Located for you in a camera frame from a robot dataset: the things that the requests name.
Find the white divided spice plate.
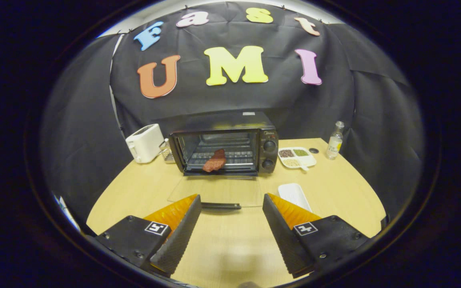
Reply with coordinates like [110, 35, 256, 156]
[278, 147, 317, 171]

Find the small clear glass bottle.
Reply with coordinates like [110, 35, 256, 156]
[326, 121, 345, 160]

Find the white rectangular dish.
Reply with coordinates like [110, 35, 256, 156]
[278, 183, 312, 212]

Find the metal wire rack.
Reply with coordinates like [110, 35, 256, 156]
[159, 138, 176, 164]

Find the white toaster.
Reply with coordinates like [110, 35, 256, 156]
[125, 124, 165, 164]

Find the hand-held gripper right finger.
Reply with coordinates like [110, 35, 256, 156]
[263, 193, 371, 278]

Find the black toaster oven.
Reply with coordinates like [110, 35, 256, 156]
[168, 111, 279, 210]

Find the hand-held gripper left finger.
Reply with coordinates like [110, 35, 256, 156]
[94, 194, 202, 278]

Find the black backdrop cloth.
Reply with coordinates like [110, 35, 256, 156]
[40, 2, 425, 224]

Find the brown meat steak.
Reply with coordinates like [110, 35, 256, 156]
[202, 149, 227, 173]

